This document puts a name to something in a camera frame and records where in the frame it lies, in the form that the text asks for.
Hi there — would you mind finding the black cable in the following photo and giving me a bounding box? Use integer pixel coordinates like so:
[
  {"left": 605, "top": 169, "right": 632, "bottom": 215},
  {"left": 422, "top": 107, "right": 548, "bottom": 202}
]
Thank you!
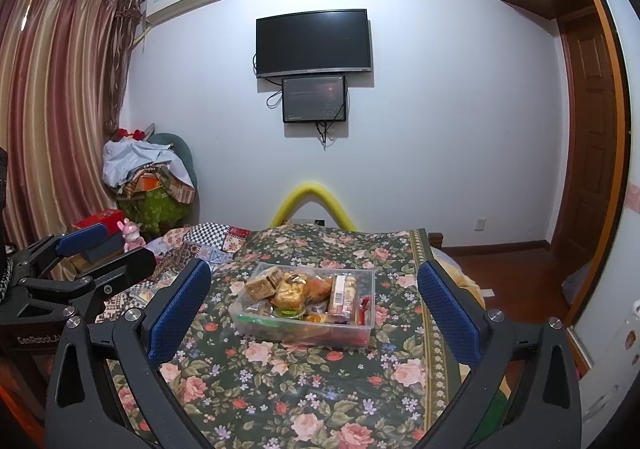
[{"left": 315, "top": 119, "right": 342, "bottom": 148}]

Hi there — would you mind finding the pile of clothes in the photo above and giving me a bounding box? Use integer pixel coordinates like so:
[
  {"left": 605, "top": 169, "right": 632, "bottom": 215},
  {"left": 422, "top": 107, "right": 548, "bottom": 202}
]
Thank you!
[{"left": 102, "top": 126, "right": 196, "bottom": 236}]

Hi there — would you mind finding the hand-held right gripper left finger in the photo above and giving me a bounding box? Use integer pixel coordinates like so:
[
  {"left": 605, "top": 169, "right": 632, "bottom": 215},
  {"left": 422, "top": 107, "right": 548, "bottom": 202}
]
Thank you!
[{"left": 44, "top": 258, "right": 213, "bottom": 449}]

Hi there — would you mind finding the patchwork quilt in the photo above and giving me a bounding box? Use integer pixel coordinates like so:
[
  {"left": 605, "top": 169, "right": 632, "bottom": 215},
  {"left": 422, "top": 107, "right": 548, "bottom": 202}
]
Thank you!
[{"left": 95, "top": 223, "right": 253, "bottom": 325}]

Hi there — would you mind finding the orange snack packet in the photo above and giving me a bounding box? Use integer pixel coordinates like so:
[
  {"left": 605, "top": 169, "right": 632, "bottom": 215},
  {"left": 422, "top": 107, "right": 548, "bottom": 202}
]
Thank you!
[{"left": 302, "top": 276, "right": 335, "bottom": 306}]

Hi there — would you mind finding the golden snack packet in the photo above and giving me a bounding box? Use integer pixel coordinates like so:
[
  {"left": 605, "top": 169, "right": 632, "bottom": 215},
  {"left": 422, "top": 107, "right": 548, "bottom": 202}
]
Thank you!
[{"left": 272, "top": 271, "right": 309, "bottom": 310}]

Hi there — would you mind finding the striped brown curtain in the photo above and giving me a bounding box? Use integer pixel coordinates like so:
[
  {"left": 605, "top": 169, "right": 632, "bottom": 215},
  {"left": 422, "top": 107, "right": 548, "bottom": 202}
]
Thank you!
[{"left": 0, "top": 0, "right": 146, "bottom": 281}]

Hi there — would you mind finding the small wall monitor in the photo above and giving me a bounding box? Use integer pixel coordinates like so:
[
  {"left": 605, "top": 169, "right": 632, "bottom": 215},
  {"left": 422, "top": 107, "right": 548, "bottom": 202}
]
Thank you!
[{"left": 281, "top": 74, "right": 348, "bottom": 124}]

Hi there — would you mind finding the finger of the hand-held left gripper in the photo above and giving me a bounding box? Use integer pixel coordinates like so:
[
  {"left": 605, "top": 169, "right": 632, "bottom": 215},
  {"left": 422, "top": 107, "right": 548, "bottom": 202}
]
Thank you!
[
  {"left": 7, "top": 223, "right": 110, "bottom": 281},
  {"left": 17, "top": 248, "right": 157, "bottom": 325}
]

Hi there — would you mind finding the white wardrobe door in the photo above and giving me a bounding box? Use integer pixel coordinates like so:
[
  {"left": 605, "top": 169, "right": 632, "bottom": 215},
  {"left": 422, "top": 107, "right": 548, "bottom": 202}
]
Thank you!
[{"left": 570, "top": 0, "right": 640, "bottom": 435}]

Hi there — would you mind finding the green chair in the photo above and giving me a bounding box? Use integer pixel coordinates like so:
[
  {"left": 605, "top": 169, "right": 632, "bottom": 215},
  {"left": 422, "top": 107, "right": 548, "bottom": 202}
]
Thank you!
[{"left": 147, "top": 131, "right": 199, "bottom": 190}]

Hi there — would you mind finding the clear plastic box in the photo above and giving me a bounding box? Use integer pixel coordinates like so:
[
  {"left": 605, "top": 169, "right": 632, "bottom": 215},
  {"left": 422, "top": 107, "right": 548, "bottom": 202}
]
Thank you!
[{"left": 228, "top": 261, "right": 377, "bottom": 349}]

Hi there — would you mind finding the tan biscuit packet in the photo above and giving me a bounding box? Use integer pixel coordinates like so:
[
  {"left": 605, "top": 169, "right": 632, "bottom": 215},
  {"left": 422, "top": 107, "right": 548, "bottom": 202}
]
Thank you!
[{"left": 245, "top": 265, "right": 285, "bottom": 300}]

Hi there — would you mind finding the pink rabbit toy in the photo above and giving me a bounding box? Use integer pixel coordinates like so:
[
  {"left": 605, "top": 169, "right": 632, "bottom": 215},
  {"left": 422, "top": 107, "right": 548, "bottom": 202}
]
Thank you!
[{"left": 117, "top": 218, "right": 147, "bottom": 250}]

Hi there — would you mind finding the black wall television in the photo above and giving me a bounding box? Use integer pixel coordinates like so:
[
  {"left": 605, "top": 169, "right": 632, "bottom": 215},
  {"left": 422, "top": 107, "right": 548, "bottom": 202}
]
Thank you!
[{"left": 255, "top": 8, "right": 374, "bottom": 80}]

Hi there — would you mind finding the wooden door frame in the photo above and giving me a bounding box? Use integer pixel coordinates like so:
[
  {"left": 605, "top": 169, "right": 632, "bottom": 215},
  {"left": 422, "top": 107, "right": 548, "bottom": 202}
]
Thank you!
[{"left": 567, "top": 0, "right": 632, "bottom": 330}]

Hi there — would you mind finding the wooden door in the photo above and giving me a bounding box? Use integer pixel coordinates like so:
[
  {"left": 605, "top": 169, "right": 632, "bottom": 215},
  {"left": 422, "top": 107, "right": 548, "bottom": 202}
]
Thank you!
[{"left": 555, "top": 11, "right": 619, "bottom": 311}]

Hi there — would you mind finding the yellow bed sheet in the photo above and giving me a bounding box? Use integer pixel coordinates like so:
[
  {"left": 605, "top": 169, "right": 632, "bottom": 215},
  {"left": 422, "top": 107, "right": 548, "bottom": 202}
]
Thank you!
[{"left": 434, "top": 249, "right": 487, "bottom": 311}]

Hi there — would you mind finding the yellow foam tube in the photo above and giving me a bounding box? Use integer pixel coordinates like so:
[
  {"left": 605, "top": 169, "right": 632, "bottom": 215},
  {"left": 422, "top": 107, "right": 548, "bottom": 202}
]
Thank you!
[{"left": 270, "top": 182, "right": 360, "bottom": 232}]

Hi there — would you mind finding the floral blanket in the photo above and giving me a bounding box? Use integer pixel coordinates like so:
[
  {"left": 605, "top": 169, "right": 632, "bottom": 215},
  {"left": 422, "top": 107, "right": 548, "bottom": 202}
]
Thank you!
[{"left": 102, "top": 221, "right": 506, "bottom": 449}]

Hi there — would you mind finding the green wrapped snack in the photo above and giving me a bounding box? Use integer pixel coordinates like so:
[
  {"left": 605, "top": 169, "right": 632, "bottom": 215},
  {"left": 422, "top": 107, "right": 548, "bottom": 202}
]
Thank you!
[{"left": 237, "top": 313, "right": 283, "bottom": 328}]

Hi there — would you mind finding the clear biscuit packet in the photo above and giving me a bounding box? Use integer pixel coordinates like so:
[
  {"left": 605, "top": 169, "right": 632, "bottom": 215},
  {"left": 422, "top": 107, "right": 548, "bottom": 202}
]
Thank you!
[{"left": 327, "top": 273, "right": 361, "bottom": 323}]

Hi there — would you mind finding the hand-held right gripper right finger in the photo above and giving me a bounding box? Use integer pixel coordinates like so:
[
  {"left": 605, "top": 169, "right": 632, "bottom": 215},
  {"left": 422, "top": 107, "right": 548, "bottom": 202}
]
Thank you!
[{"left": 415, "top": 259, "right": 584, "bottom": 449}]

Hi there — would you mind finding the red box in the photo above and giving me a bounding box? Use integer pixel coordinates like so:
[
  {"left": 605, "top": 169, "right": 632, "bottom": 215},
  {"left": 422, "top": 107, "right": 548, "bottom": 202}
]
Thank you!
[{"left": 74, "top": 209, "right": 125, "bottom": 233}]

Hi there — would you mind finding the wooden baseboard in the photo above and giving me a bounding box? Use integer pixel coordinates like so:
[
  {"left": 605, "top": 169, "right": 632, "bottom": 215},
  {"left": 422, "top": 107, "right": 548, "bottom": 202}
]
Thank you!
[{"left": 442, "top": 239, "right": 552, "bottom": 253}]

